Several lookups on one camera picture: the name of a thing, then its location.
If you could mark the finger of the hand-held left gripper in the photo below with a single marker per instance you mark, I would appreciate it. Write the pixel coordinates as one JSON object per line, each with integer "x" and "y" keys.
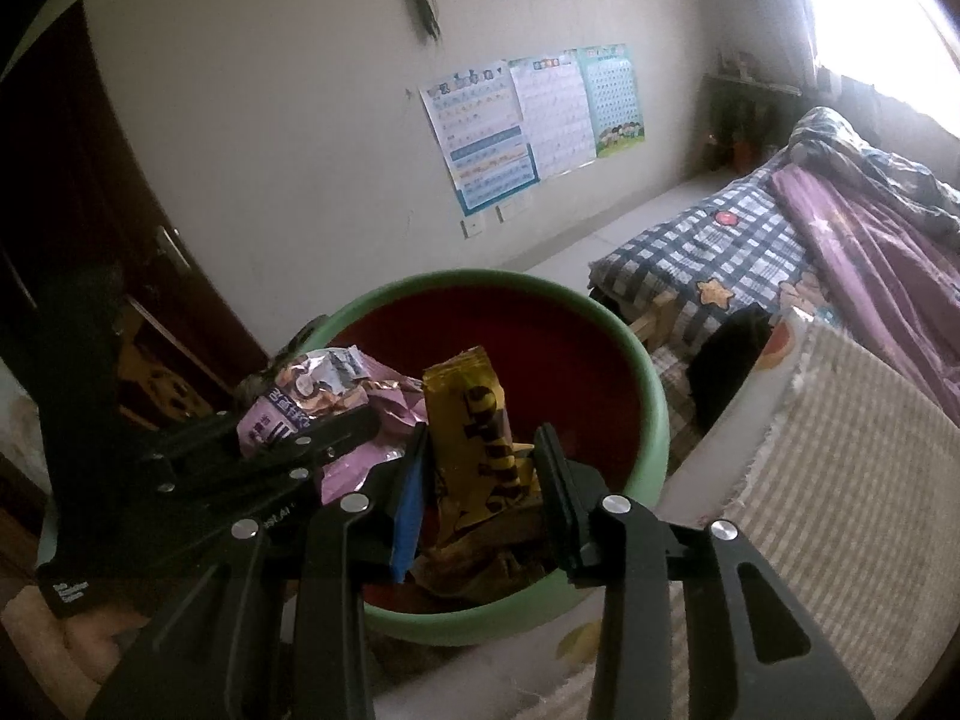
{"x": 195, "y": 439}
{"x": 330, "y": 442}

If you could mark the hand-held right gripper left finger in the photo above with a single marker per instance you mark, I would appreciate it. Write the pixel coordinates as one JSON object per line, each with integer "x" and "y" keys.
{"x": 409, "y": 525}

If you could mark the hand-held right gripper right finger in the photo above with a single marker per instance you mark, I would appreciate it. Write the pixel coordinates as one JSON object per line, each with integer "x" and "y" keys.
{"x": 562, "y": 517}

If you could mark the pink wrapper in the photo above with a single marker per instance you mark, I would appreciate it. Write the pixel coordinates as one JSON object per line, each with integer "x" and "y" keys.
{"x": 330, "y": 390}

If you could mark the yellow snack bar wrapper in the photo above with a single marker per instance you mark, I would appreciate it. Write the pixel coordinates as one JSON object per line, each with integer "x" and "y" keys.
{"x": 472, "y": 420}

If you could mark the red basin with green rim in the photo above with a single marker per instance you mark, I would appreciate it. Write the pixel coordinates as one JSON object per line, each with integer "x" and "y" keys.
{"x": 525, "y": 345}

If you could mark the wooden chair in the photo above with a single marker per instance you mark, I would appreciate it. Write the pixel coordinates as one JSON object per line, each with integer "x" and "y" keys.
{"x": 165, "y": 382}

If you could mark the brown plaid cloth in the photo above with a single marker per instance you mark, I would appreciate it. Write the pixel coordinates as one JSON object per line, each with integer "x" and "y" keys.
{"x": 675, "y": 405}

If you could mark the black cloth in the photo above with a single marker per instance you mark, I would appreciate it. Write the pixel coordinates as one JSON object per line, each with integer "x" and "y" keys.
{"x": 727, "y": 375}

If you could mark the beige striped mat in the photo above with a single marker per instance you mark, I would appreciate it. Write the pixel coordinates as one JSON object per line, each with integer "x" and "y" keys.
{"x": 825, "y": 480}

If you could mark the plaid cartoon bed sheet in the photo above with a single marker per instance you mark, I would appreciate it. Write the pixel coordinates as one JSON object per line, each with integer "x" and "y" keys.
{"x": 675, "y": 255}

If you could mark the dark wooden door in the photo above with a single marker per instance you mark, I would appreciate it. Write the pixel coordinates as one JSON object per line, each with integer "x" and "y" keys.
{"x": 75, "y": 165}

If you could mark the purple blanket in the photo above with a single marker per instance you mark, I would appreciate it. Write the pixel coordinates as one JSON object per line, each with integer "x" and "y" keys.
{"x": 885, "y": 270}

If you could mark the dark side shelf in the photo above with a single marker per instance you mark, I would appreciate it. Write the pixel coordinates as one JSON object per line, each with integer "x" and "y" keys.
{"x": 724, "y": 120}

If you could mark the blue plaid quilt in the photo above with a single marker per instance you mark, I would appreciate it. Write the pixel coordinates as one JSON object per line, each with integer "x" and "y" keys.
{"x": 862, "y": 157}

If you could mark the pale curtain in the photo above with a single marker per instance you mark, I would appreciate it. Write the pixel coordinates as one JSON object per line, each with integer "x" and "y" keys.
{"x": 787, "y": 15}

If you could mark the bright window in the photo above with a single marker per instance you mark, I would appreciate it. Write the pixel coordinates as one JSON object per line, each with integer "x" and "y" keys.
{"x": 877, "y": 7}

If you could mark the wooden bed frame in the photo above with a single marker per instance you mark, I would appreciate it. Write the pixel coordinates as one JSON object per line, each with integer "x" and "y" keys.
{"x": 652, "y": 322}

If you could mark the white wall socket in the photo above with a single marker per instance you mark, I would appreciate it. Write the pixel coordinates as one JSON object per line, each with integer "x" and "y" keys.
{"x": 474, "y": 227}

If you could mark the blue chart wall poster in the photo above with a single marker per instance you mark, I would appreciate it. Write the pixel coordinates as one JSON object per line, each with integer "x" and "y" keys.
{"x": 480, "y": 142}

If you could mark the white chart wall poster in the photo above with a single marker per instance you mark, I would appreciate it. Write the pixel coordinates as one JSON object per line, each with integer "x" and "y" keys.
{"x": 555, "y": 112}

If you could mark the green chart wall poster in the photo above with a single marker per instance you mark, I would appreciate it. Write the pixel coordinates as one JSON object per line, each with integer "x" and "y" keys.
{"x": 611, "y": 97}

